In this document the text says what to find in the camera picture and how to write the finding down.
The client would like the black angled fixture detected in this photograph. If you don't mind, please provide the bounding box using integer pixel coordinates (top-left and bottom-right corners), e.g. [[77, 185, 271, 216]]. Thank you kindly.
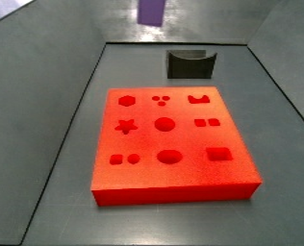
[[165, 50, 218, 79]]

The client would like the red shape sorter board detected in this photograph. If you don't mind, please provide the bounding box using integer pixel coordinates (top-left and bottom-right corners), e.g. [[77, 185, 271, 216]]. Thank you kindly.
[[89, 86, 262, 206]]

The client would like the purple rectangular block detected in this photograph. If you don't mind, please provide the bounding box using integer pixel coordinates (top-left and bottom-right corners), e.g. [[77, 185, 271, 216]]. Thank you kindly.
[[137, 0, 165, 27]]

